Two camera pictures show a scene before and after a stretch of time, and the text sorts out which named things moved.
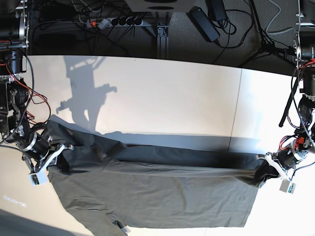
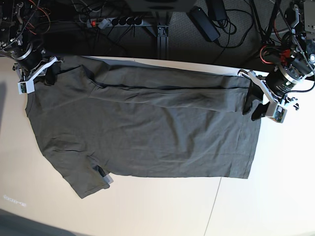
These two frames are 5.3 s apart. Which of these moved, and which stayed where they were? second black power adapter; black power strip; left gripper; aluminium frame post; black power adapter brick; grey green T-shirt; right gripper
Moved: grey green T-shirt; left gripper; right gripper
Stayed: aluminium frame post; black power adapter brick; black power strip; second black power adapter
